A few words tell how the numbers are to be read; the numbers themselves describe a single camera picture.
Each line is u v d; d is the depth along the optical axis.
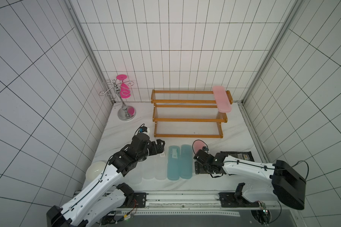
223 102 0.80
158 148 0.66
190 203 0.73
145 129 0.67
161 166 0.84
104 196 0.52
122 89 0.95
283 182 0.41
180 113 1.03
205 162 0.64
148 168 0.83
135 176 0.80
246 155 0.88
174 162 0.86
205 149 0.78
